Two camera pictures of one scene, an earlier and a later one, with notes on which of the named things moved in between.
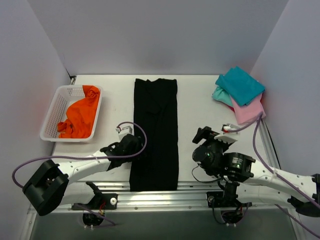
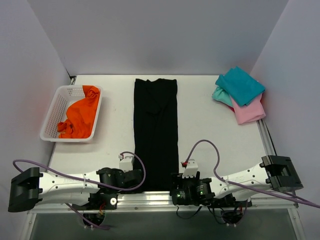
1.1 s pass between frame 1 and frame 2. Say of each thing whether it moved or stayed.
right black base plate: stayed
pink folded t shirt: stayed
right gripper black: moved
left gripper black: moved
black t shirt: stayed
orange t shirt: stayed
